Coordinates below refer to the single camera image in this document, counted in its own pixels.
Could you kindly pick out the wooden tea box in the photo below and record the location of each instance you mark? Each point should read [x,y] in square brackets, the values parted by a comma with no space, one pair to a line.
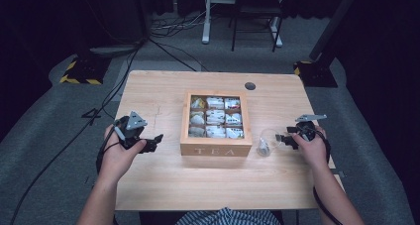
[215,149]

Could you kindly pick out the black yellow striped stand base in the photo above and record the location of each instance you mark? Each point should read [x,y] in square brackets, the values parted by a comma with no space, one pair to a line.
[315,74]
[84,71]

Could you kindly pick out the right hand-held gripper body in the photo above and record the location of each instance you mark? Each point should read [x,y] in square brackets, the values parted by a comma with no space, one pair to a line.
[307,127]

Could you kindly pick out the person's left hand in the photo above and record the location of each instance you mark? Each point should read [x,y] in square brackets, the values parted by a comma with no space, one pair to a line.
[115,159]

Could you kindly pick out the black chair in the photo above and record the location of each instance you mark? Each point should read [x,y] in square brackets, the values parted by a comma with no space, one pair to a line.
[256,10]

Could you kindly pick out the white desk frame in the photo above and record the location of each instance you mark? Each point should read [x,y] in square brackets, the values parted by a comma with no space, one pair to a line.
[206,26]

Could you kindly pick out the dark slanted stand post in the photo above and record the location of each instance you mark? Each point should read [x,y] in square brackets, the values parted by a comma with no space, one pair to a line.
[333,23]

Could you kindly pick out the group of assorted tea bags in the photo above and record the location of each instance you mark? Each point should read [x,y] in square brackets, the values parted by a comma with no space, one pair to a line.
[218,116]

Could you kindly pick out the person's right hand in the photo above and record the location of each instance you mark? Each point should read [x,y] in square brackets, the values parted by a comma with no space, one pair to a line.
[312,150]

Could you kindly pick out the striped clothing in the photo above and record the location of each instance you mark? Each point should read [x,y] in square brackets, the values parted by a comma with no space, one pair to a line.
[228,217]

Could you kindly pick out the dark round table grommet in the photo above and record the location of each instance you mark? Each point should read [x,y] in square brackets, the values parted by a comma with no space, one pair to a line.
[250,86]

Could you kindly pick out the clear plastic cup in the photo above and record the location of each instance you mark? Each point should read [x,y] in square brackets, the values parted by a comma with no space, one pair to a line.
[263,148]

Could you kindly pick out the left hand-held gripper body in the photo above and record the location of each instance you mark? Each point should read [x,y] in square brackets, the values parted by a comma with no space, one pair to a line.
[133,124]

